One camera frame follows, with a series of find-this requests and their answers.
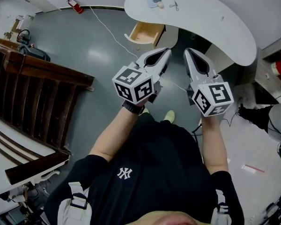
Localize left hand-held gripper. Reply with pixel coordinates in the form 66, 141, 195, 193
111, 47, 172, 107

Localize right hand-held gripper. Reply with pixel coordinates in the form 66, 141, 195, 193
184, 47, 235, 118

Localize large wooden drawer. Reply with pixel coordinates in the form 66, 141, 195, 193
124, 21, 166, 49

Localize person's right forearm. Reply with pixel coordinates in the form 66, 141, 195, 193
200, 115, 229, 176

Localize person's left forearm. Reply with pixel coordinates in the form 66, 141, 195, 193
88, 104, 146, 165

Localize white round table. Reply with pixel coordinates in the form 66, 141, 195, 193
124, 0, 258, 68

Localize black wristwatch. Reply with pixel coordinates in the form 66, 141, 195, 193
121, 100, 146, 115

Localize person's right shoe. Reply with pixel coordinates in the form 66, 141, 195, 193
163, 110, 176, 124

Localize person's black trousers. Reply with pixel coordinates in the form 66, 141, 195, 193
137, 112, 169, 126

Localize red fire extinguisher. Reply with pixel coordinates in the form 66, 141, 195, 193
66, 0, 84, 15

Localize person's black shirt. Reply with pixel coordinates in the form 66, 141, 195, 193
44, 120, 245, 225

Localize pink strip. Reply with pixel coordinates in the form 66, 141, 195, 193
241, 164, 265, 174

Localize black bag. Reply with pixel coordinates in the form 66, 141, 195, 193
16, 43, 51, 62

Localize cardboard boxes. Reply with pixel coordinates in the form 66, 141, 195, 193
4, 14, 36, 41

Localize person's face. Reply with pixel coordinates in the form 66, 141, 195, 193
128, 210, 203, 225

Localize cluttered equipment cart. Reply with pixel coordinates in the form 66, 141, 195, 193
0, 181, 50, 225

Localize white floor cable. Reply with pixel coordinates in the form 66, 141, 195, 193
89, 5, 189, 92

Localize red and black cable reel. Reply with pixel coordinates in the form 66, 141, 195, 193
16, 29, 31, 43

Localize white harness strap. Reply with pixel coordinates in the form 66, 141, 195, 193
57, 181, 92, 225
210, 188, 232, 225

